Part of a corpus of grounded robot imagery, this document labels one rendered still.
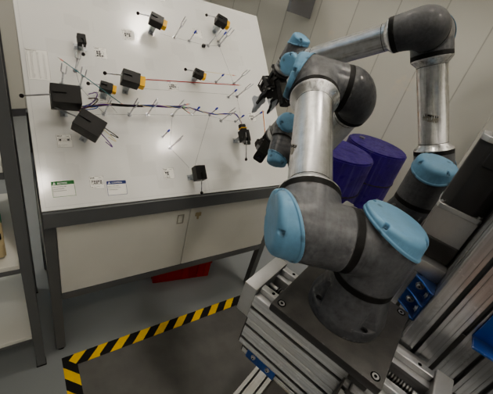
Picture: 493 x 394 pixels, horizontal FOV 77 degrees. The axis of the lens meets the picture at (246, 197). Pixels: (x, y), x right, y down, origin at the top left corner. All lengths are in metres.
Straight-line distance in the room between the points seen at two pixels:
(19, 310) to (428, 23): 1.87
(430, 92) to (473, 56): 2.44
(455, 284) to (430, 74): 0.64
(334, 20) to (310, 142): 3.32
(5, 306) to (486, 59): 3.78
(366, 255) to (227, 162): 1.10
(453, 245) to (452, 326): 0.17
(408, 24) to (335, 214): 0.64
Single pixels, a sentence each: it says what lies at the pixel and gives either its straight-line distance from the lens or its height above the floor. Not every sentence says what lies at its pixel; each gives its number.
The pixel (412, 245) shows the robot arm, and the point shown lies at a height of 1.38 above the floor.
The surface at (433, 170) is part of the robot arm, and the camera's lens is 0.99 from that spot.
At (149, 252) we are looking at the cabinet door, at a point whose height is 0.53.
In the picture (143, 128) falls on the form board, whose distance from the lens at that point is 1.41.
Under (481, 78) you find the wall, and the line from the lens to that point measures 3.54.
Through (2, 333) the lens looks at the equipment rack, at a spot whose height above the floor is 0.24.
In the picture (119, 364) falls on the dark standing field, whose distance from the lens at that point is 1.85.
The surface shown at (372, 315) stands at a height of 1.22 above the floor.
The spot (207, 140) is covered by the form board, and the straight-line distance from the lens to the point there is 1.51.
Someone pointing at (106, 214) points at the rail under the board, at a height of 0.83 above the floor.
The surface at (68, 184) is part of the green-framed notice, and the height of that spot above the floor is 0.93.
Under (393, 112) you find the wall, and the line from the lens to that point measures 3.63.
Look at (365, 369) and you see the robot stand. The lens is 0.62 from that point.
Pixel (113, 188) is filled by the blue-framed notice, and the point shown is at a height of 0.91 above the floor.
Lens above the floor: 1.61
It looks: 30 degrees down
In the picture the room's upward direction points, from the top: 16 degrees clockwise
